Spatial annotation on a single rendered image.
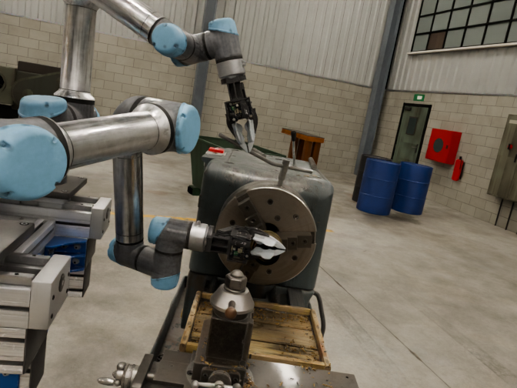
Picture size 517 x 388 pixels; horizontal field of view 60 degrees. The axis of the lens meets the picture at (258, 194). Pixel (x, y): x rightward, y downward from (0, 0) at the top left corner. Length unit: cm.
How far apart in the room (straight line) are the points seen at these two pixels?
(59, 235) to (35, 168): 62
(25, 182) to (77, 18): 78
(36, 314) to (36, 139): 31
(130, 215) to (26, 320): 44
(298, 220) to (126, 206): 51
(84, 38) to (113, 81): 972
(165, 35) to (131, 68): 1002
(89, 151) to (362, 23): 1226
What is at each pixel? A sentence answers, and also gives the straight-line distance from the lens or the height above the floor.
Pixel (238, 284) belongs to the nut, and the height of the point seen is 117.
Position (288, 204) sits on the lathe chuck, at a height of 119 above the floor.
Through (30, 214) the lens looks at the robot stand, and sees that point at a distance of 136.
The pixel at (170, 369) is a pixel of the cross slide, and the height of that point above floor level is 97.
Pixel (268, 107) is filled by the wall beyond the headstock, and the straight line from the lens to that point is 1176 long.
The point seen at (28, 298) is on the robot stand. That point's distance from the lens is 88.
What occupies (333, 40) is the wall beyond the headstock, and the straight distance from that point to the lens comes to 1251.
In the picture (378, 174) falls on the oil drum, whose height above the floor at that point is 67.
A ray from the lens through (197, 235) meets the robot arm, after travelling 118.
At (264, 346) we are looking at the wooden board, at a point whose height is 88.
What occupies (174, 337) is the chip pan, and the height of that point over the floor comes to 54.
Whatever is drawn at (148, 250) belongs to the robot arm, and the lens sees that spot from 126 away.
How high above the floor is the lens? 147
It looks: 11 degrees down
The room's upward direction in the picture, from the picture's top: 10 degrees clockwise
